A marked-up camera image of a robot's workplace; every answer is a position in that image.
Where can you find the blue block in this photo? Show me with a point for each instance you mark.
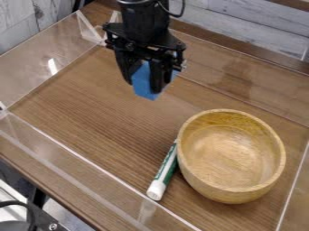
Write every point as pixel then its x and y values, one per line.
pixel 140 82

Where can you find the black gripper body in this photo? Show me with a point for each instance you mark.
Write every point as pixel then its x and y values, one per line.
pixel 143 34

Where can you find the clear acrylic tray wall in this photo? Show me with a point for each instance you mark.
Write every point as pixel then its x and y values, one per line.
pixel 88 141

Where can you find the white green marker pen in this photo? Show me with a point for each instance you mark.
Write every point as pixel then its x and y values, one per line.
pixel 162 177

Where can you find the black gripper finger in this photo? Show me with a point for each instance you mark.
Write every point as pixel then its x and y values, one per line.
pixel 160 71
pixel 128 64

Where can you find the brown wooden bowl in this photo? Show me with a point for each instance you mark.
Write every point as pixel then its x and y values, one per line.
pixel 231 155

